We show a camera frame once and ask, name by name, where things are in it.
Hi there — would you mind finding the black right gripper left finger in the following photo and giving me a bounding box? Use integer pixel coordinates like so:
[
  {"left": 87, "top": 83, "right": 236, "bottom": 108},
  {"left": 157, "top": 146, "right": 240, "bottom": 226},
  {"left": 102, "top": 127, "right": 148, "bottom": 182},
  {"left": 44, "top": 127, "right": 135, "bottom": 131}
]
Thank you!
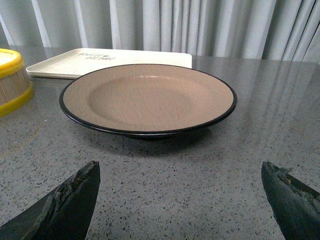
[{"left": 0, "top": 161, "right": 101, "bottom": 240}]

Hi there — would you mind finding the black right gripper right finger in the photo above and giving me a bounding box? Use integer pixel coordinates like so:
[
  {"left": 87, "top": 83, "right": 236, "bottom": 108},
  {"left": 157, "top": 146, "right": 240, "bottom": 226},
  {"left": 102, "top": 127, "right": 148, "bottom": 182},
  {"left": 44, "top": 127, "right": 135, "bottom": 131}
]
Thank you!
[{"left": 261, "top": 161, "right": 320, "bottom": 240}]

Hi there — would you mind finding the tan plate with black rim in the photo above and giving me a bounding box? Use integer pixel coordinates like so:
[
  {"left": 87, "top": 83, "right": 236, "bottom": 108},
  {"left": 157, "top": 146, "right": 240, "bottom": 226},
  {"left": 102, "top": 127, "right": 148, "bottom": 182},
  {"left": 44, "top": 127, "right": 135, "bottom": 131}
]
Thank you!
[{"left": 59, "top": 64, "right": 238, "bottom": 139}]

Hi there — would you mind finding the cream rectangular tray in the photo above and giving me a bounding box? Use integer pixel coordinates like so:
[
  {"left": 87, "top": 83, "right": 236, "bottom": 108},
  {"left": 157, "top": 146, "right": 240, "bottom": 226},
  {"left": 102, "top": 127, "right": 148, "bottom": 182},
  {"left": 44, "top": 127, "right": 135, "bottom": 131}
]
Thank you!
[{"left": 26, "top": 48, "right": 193, "bottom": 80}]

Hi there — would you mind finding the yellow rimmed bamboo steamer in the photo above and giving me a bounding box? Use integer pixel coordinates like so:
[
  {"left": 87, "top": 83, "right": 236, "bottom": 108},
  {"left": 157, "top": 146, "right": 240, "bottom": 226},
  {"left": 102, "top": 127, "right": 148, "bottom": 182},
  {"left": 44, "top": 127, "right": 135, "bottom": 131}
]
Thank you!
[{"left": 0, "top": 48, "right": 34, "bottom": 117}]

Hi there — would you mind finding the grey pleated curtain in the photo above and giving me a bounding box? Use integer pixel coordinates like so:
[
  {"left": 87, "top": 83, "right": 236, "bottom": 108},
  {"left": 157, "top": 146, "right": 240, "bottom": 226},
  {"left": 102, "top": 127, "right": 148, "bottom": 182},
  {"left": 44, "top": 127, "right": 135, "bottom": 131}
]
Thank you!
[{"left": 0, "top": 0, "right": 320, "bottom": 63}]

